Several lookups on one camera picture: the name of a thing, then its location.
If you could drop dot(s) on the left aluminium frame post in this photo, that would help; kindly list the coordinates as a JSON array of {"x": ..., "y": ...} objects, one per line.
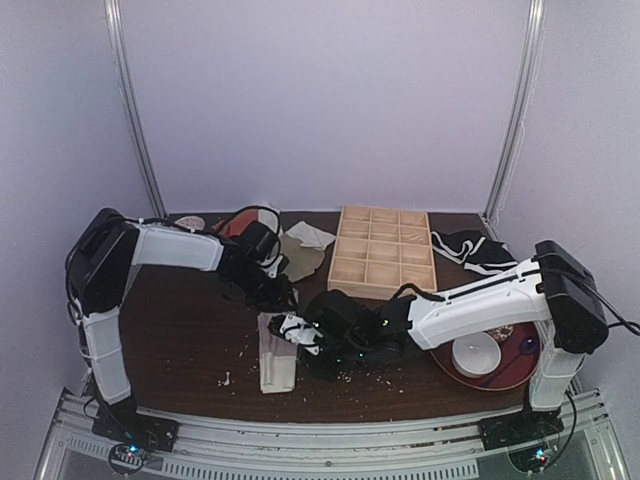
[{"x": 115, "y": 28}]

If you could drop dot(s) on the right aluminium frame post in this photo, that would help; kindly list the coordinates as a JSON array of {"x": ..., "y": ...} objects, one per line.
[{"x": 515, "y": 126}]

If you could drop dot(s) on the small patterned bowl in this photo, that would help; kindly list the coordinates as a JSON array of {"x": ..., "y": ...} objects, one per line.
[{"x": 191, "y": 222}]

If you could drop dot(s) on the white bowl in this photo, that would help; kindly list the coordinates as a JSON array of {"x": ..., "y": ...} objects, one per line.
[{"x": 476, "y": 355}]

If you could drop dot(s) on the wooden compartment tray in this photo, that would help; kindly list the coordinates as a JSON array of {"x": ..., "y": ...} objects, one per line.
[{"x": 377, "y": 250}]

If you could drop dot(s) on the orange underwear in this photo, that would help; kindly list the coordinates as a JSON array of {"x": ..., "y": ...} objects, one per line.
[{"x": 236, "y": 223}]

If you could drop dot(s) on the red floral dish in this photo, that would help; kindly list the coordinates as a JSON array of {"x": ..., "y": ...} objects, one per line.
[{"x": 501, "y": 334}]

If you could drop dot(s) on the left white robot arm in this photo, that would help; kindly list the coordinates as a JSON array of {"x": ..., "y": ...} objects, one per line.
[{"x": 97, "y": 270}]

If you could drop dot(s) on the olive green underwear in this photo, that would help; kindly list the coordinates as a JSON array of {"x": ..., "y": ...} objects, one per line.
[{"x": 304, "y": 246}]

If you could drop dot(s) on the black and white garment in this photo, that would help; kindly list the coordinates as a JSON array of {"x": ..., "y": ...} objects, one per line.
[{"x": 474, "y": 251}]

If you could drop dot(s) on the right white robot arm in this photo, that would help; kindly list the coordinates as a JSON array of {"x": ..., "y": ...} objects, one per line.
[{"x": 551, "y": 288}]

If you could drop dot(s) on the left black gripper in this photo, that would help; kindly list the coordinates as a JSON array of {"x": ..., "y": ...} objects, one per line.
[{"x": 273, "y": 298}]

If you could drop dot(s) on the purple spoon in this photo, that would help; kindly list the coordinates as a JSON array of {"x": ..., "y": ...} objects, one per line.
[{"x": 527, "y": 347}]

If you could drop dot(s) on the mauve and cream underwear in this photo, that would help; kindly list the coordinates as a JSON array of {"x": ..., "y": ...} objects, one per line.
[{"x": 277, "y": 359}]

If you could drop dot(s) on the aluminium frame post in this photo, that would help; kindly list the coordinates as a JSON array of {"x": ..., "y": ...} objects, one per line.
[
  {"x": 515, "y": 126},
  {"x": 115, "y": 28}
]

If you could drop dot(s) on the front aluminium rail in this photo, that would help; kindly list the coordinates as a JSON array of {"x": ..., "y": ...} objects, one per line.
[{"x": 439, "y": 448}]

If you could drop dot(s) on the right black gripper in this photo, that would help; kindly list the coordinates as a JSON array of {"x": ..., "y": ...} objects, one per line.
[{"x": 310, "y": 351}]

